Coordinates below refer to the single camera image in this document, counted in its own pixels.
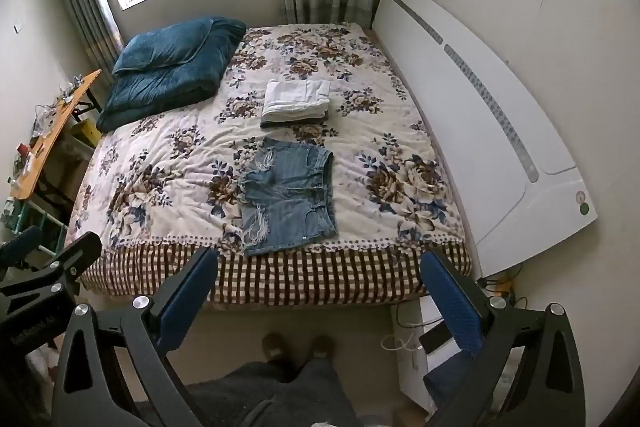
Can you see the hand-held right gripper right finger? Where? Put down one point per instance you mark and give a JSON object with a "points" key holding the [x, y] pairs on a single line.
{"points": [[452, 302]]}

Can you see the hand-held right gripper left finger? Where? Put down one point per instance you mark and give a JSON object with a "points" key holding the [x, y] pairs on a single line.
{"points": [[187, 302]]}

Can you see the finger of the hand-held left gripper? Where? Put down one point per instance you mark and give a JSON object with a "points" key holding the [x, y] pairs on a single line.
{"points": [[22, 243], [75, 254]]}

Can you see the blue denim shorts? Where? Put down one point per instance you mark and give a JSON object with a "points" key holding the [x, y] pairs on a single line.
{"points": [[287, 197]]}

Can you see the folded white pants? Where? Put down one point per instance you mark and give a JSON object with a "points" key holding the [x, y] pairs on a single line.
{"points": [[297, 97]]}

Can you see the teal metal rack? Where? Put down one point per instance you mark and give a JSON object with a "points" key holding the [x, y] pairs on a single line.
{"points": [[37, 219]]}

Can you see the black phone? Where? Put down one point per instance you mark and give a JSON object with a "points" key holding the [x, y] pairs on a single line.
{"points": [[434, 338]]}

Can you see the power strip with plugs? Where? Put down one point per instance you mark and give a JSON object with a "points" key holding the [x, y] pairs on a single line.
{"points": [[500, 287]]}

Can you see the dark blue cloth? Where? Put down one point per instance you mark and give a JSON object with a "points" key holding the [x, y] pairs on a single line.
{"points": [[450, 377]]}

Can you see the white bedside cabinet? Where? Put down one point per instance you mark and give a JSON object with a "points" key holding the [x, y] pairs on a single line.
{"points": [[415, 372]]}

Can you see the wooden folding desk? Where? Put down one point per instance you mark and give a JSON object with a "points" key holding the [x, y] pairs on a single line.
{"points": [[50, 132]]}

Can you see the floral bed blanket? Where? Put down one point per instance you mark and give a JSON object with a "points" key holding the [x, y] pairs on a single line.
{"points": [[165, 177]]}

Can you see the yellow box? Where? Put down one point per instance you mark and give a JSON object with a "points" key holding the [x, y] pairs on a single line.
{"points": [[85, 134]]}

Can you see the clutter of small desk items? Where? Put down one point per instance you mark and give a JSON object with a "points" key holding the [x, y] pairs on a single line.
{"points": [[42, 117]]}

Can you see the brown checked bed sheet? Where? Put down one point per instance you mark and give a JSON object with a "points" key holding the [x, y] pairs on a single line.
{"points": [[325, 274]]}

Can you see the person's grey trouser legs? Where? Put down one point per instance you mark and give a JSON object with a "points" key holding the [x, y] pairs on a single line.
{"points": [[280, 399]]}

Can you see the white bed headboard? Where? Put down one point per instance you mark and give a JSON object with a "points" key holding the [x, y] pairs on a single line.
{"points": [[465, 117]]}

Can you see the folded dark blue quilt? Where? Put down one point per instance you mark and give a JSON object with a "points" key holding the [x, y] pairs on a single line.
{"points": [[165, 67]]}

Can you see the white wall socket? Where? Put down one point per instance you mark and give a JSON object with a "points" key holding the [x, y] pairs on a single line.
{"points": [[19, 27]]}

